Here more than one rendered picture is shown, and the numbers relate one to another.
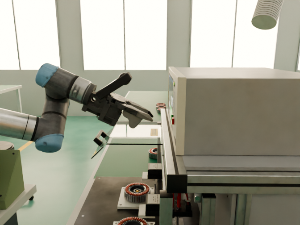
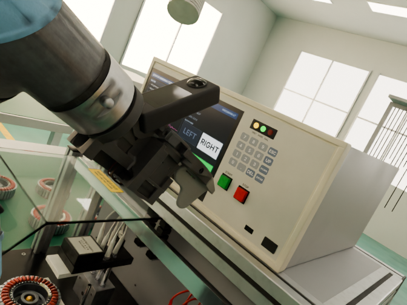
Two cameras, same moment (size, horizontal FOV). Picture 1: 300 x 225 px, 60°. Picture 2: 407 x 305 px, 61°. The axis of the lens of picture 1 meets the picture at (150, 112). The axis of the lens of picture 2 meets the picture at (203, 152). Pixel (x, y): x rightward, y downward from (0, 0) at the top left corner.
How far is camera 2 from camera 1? 63 cm
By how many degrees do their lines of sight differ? 52
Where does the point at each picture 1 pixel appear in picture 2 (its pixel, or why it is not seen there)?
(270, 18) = (194, 11)
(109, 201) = not seen: outside the picture
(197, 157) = (300, 273)
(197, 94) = (342, 173)
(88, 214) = not seen: outside the picture
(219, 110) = (341, 198)
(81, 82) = (122, 75)
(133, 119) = (191, 189)
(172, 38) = not seen: outside the picture
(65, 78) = (89, 47)
